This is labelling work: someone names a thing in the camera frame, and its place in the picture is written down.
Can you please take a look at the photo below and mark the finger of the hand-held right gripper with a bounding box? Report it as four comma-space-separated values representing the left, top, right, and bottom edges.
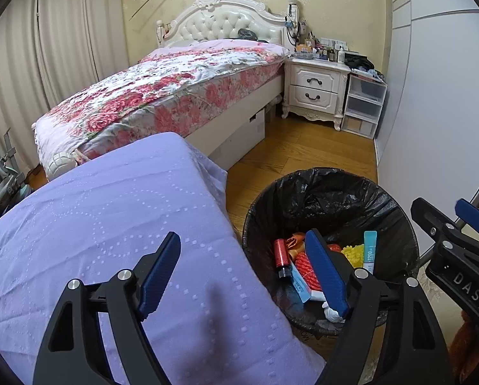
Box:
411, 197, 458, 249
455, 198, 479, 248

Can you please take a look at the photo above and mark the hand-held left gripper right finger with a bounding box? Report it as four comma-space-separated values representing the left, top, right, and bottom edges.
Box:
305, 229, 453, 385

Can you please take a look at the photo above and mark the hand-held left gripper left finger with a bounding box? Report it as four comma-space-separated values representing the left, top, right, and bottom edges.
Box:
33, 232, 182, 385

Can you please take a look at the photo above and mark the dark red yarn bundle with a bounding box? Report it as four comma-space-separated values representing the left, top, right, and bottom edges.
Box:
293, 251, 324, 293

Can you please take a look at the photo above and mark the blue sachet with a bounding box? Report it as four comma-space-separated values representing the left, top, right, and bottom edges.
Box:
290, 267, 310, 303

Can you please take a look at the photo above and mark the white tissue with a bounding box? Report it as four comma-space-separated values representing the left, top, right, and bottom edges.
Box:
322, 303, 346, 323

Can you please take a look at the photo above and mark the orange cloth piece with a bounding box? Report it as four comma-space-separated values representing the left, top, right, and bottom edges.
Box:
285, 236, 306, 257

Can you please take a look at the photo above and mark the red-label bottle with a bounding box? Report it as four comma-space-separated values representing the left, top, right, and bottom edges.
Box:
273, 238, 291, 279

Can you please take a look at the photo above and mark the black-lined trash bin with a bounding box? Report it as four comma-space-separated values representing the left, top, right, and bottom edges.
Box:
241, 167, 420, 335

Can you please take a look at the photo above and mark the person's right forearm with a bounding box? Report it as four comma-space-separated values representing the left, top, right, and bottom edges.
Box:
450, 309, 479, 378

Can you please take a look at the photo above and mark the purple tablecloth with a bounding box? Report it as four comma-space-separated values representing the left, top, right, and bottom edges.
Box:
0, 132, 326, 385

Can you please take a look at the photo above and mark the white wardrobe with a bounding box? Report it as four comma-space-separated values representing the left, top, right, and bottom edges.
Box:
374, 0, 479, 229

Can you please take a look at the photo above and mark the plastic drawer unit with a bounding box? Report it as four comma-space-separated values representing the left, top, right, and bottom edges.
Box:
341, 73, 388, 140

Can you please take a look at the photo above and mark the dark bag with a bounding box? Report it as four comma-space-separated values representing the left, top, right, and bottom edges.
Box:
344, 52, 384, 77

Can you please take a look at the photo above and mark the white nightstand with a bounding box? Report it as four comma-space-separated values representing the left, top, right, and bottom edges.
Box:
282, 57, 351, 123

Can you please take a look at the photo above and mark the grey chair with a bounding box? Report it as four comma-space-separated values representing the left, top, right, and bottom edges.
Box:
0, 128, 28, 205

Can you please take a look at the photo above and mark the floral bedspread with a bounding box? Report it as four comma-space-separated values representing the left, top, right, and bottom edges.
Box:
35, 40, 290, 169

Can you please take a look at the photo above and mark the group of small bottles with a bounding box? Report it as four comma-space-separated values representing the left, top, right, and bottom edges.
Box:
293, 34, 346, 63

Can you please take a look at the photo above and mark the beige curtain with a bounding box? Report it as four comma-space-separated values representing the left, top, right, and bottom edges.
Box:
0, 0, 130, 177

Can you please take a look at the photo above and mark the white tufted bed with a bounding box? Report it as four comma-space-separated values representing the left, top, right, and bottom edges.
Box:
32, 0, 292, 181

